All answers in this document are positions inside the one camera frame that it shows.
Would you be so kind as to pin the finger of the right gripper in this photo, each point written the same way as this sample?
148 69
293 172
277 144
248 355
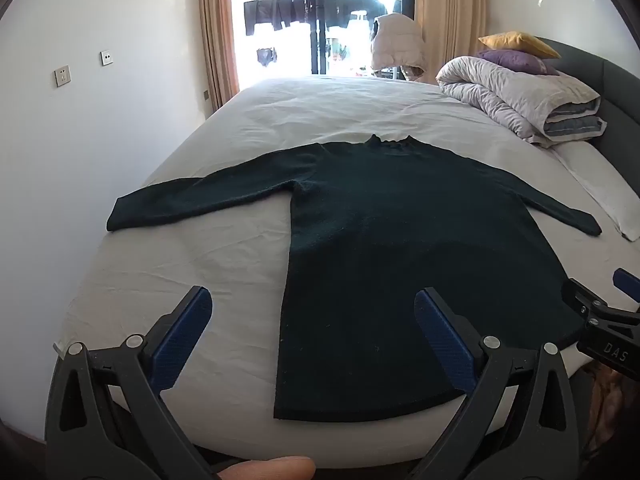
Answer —
627 283
581 299

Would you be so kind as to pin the dark green knit sweater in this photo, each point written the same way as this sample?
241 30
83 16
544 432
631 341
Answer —
373 224

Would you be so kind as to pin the left beige curtain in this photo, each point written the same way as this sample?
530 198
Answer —
217 33

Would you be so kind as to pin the flat white pillowcase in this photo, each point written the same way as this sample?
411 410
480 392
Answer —
604 184

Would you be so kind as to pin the yellow pillow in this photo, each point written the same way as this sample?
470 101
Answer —
519 41

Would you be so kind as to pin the white wall socket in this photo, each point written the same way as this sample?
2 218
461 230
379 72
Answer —
62 76

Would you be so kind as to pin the black balcony door frame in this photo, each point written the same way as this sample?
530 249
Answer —
342 31

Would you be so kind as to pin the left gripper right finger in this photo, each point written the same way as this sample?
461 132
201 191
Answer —
517 419

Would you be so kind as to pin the beige curtain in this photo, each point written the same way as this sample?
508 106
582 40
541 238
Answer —
450 28
217 33

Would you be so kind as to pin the beige puffer vest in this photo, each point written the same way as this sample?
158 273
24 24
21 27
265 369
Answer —
397 42

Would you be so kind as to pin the folded grey white duvet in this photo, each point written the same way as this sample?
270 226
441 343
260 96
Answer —
545 110

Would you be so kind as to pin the dark hanging laundry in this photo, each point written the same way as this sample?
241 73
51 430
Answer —
282 13

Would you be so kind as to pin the right beige curtain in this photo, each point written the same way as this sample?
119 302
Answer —
450 28

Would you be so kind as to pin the dark grey upholstered headboard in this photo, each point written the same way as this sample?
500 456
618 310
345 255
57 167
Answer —
620 106

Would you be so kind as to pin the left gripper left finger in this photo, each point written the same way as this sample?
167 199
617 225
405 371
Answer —
105 416

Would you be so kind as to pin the purple pillow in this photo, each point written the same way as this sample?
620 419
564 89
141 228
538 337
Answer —
518 61

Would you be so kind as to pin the person left hand thumb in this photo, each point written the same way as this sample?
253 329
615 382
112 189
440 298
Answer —
281 468

